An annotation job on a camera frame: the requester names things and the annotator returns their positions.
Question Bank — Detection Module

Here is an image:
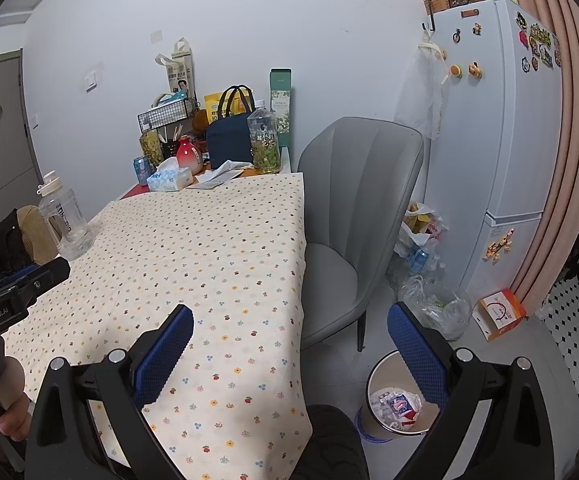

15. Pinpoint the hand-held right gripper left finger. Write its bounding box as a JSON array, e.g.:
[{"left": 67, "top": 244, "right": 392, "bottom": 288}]
[{"left": 24, "top": 304, "right": 195, "bottom": 480}]

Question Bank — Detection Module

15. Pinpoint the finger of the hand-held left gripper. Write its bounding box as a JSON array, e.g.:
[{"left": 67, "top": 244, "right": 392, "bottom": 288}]
[
  {"left": 16, "top": 257, "right": 71, "bottom": 306},
  {"left": 0, "top": 264, "right": 45, "bottom": 298}
]

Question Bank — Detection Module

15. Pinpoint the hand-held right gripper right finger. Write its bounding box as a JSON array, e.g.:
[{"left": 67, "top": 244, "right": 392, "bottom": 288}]
[{"left": 387, "top": 301, "right": 557, "bottom": 480}]

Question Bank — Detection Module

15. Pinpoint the white waste bin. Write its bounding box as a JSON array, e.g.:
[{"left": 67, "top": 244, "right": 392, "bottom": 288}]
[{"left": 357, "top": 350, "right": 443, "bottom": 443}]

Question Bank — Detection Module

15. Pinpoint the person's left hand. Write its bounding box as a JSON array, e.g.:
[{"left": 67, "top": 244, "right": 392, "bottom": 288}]
[{"left": 0, "top": 357, "right": 34, "bottom": 441}]

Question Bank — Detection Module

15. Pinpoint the black jacket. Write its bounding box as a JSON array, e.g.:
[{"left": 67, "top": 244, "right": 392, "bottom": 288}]
[{"left": 0, "top": 208, "right": 35, "bottom": 286}]

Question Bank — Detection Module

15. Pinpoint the tan chair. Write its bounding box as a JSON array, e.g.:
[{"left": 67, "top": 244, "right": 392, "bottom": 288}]
[{"left": 16, "top": 205, "right": 62, "bottom": 266}]

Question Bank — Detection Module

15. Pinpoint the clear plastic bag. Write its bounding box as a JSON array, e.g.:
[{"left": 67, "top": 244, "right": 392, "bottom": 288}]
[{"left": 398, "top": 275, "right": 473, "bottom": 342}]

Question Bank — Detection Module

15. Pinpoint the clear plastic water jug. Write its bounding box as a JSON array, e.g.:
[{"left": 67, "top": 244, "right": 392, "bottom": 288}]
[{"left": 38, "top": 171, "right": 95, "bottom": 261}]

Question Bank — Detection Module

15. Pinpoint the red white wrapper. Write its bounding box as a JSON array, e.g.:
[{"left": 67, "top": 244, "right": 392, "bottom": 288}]
[{"left": 389, "top": 392, "right": 420, "bottom": 423}]

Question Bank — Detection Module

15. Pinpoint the orange white cardboard box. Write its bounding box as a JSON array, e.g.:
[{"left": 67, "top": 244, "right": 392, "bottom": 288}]
[{"left": 472, "top": 289, "right": 527, "bottom": 342}]

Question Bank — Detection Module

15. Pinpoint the floral tablecloth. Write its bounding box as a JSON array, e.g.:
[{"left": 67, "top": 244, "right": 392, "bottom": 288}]
[{"left": 2, "top": 172, "right": 315, "bottom": 480}]

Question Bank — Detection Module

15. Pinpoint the white plastic bag of waste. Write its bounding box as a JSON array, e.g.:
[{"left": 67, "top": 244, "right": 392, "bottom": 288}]
[{"left": 394, "top": 202, "right": 447, "bottom": 273}]

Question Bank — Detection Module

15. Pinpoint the grey door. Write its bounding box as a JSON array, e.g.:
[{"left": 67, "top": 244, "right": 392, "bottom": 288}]
[{"left": 0, "top": 49, "right": 45, "bottom": 261}]

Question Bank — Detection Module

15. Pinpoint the person's dark trouser leg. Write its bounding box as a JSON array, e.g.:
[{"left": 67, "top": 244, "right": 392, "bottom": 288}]
[{"left": 292, "top": 404, "right": 370, "bottom": 480}]

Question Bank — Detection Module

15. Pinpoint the gold figures fridge magnet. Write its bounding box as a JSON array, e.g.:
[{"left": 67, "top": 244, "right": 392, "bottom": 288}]
[{"left": 484, "top": 227, "right": 516, "bottom": 263}]

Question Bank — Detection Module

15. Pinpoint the blue drink can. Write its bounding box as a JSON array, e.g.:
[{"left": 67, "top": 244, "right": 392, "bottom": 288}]
[{"left": 133, "top": 156, "right": 152, "bottom": 186}]

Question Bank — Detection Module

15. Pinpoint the blue white tissue box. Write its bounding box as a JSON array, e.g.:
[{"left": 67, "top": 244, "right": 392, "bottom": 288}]
[{"left": 146, "top": 156, "right": 193, "bottom": 192}]

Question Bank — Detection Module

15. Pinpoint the glass jar of pickles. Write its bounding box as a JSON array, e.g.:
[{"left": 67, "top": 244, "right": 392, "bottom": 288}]
[{"left": 139, "top": 131, "right": 164, "bottom": 167}]

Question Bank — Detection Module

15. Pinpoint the dark cup of sticks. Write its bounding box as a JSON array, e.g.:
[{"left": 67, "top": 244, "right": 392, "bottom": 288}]
[{"left": 159, "top": 124, "right": 182, "bottom": 158}]

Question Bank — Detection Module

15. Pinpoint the red white vase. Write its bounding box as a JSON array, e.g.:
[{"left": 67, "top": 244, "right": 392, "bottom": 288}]
[{"left": 175, "top": 136, "right": 204, "bottom": 176}]

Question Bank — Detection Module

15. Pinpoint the grey upholstered chair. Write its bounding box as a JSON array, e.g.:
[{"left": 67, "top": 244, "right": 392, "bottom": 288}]
[{"left": 297, "top": 116, "right": 425, "bottom": 352}]

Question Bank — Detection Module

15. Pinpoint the white folded cloth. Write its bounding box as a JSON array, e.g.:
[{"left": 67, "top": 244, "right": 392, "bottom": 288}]
[{"left": 189, "top": 159, "right": 250, "bottom": 191}]

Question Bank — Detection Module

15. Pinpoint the navy lunch bag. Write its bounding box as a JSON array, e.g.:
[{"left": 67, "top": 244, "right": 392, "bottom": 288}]
[{"left": 206, "top": 86, "right": 256, "bottom": 171}]

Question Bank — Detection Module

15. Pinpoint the white refrigerator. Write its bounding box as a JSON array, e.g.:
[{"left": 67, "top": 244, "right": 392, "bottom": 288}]
[{"left": 419, "top": 0, "right": 565, "bottom": 293}]

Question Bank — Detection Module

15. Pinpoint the plastic bottle with plants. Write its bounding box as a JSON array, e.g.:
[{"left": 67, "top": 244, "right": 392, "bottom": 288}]
[{"left": 246, "top": 100, "right": 282, "bottom": 174}]

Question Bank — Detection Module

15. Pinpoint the yellow snack bag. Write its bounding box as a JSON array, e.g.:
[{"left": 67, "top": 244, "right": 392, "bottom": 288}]
[{"left": 203, "top": 91, "right": 252, "bottom": 123}]

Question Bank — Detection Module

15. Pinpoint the translucent hanging plastic bag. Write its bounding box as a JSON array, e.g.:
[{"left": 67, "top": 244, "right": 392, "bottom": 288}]
[{"left": 394, "top": 42, "right": 445, "bottom": 141}]

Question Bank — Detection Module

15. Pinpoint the tall green box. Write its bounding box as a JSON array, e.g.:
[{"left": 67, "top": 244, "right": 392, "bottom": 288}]
[{"left": 269, "top": 68, "right": 295, "bottom": 151}]

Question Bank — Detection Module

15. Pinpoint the cluster of fridge magnets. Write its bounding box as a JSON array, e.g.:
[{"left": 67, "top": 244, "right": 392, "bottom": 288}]
[{"left": 514, "top": 10, "right": 561, "bottom": 72}]

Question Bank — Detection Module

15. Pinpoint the black wire basket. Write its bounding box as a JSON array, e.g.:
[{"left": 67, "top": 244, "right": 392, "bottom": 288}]
[{"left": 136, "top": 100, "right": 193, "bottom": 133}]

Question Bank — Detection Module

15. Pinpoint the white carton with handles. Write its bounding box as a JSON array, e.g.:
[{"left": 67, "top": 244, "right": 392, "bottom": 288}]
[{"left": 155, "top": 38, "right": 193, "bottom": 101}]

